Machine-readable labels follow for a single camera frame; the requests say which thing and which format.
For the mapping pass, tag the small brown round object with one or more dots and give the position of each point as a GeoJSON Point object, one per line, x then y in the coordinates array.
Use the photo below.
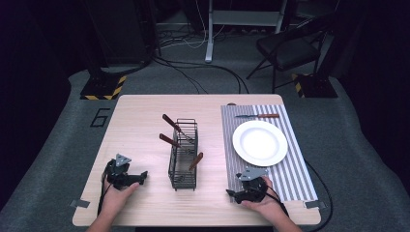
{"type": "Point", "coordinates": [231, 104]}

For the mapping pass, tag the striped placemat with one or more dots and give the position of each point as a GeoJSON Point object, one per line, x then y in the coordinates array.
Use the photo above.
{"type": "Point", "coordinates": [296, 180]}

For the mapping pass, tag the black folding chair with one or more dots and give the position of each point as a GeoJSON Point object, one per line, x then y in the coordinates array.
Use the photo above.
{"type": "Point", "coordinates": [290, 51]}

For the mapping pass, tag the white plate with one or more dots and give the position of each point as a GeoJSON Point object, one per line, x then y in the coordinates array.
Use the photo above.
{"type": "Point", "coordinates": [259, 143]}

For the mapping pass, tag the person's right hand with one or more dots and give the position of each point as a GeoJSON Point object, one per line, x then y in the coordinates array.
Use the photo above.
{"type": "Point", "coordinates": [269, 206]}

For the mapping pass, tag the grey tape strip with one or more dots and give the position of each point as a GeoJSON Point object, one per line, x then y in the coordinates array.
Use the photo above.
{"type": "Point", "coordinates": [80, 203]}
{"type": "Point", "coordinates": [316, 204]}

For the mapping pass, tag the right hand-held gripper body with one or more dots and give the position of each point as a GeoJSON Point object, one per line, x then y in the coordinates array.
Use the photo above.
{"type": "Point", "coordinates": [253, 187]}

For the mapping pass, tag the black base with hazard stripes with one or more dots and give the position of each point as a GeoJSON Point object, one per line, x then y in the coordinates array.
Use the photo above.
{"type": "Point", "coordinates": [317, 86]}
{"type": "Point", "coordinates": [103, 87]}

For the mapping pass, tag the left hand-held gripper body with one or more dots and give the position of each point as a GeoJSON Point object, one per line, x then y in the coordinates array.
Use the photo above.
{"type": "Point", "coordinates": [118, 174]}

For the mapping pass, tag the person's left hand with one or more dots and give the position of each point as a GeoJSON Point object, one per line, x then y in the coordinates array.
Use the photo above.
{"type": "Point", "coordinates": [116, 199]}

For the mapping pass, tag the white metal stand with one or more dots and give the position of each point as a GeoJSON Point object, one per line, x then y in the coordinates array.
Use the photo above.
{"type": "Point", "coordinates": [210, 38]}

